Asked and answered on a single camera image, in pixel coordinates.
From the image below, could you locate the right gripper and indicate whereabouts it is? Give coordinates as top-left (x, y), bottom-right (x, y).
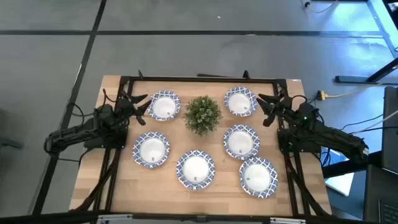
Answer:
top-left (256, 90), bottom-right (295, 127)

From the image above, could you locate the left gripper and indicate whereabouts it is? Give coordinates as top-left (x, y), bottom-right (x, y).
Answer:
top-left (116, 90), bottom-right (153, 127)

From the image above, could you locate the blue patterned white paper bowl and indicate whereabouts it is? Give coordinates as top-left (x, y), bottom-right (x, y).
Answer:
top-left (238, 156), bottom-right (279, 199)
top-left (223, 124), bottom-right (261, 161)
top-left (223, 86), bottom-right (259, 118)
top-left (132, 131), bottom-right (171, 169)
top-left (146, 90), bottom-right (182, 121)
top-left (175, 149), bottom-right (216, 190)

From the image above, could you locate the small green potted plant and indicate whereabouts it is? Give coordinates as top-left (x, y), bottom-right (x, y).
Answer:
top-left (183, 95), bottom-right (223, 136)

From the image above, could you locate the black desk leg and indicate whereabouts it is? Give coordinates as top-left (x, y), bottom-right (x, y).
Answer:
top-left (335, 57), bottom-right (398, 84)

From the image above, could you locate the black floor beam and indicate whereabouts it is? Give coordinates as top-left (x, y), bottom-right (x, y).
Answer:
top-left (322, 151), bottom-right (383, 179)

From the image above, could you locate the white board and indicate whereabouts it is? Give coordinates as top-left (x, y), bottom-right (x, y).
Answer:
top-left (325, 149), bottom-right (355, 197)

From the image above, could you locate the black computer case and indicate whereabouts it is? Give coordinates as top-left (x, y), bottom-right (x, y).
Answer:
top-left (381, 86), bottom-right (398, 174)

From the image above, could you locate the black cable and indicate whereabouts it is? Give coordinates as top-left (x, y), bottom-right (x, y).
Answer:
top-left (340, 113), bottom-right (385, 131)
top-left (292, 94), bottom-right (309, 106)
top-left (72, 102), bottom-right (96, 118)
top-left (57, 148), bottom-right (91, 163)

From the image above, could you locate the black aluminium table frame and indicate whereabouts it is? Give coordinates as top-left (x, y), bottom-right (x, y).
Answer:
top-left (70, 70), bottom-right (333, 224)

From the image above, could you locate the cream power cable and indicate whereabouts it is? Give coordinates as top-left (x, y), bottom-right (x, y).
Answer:
top-left (326, 81), bottom-right (398, 99)

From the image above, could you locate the white cable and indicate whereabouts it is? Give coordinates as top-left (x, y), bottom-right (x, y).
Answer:
top-left (349, 109), bottom-right (398, 135)

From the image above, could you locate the grey metal bracket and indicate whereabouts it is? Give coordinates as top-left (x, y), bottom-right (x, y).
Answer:
top-left (269, 217), bottom-right (307, 224)
top-left (98, 213), bottom-right (134, 224)

